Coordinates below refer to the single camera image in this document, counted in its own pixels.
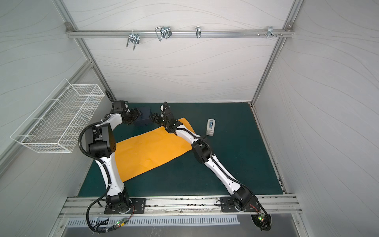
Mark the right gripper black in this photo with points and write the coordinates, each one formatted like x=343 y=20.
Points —
x=159 y=118

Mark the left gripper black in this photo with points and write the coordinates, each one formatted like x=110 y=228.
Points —
x=132 y=114

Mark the dark blue gift box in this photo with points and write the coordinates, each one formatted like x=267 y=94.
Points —
x=144 y=118

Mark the orange wrapping paper sheet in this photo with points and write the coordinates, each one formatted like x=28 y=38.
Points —
x=142 y=153

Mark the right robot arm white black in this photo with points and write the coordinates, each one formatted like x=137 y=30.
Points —
x=240 y=194

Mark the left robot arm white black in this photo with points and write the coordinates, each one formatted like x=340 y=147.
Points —
x=97 y=141

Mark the metal u-bolt clamp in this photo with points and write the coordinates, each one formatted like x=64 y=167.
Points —
x=133 y=39
x=163 y=32

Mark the white vent strip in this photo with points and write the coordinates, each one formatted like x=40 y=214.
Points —
x=147 y=221

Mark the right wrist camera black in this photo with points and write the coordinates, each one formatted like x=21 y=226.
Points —
x=165 y=109

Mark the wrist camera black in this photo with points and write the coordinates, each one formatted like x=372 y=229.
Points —
x=165 y=109
x=119 y=107

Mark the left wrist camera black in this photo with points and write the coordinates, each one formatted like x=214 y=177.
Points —
x=119 y=107

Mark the white wire basket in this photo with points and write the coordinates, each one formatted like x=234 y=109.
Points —
x=54 y=126

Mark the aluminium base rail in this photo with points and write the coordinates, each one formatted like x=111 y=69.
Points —
x=189 y=205

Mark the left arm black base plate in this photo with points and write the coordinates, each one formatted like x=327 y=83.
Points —
x=137 y=206

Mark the aluminium cross rail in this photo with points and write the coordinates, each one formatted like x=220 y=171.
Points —
x=144 y=34

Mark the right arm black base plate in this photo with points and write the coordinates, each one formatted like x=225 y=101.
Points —
x=227 y=205

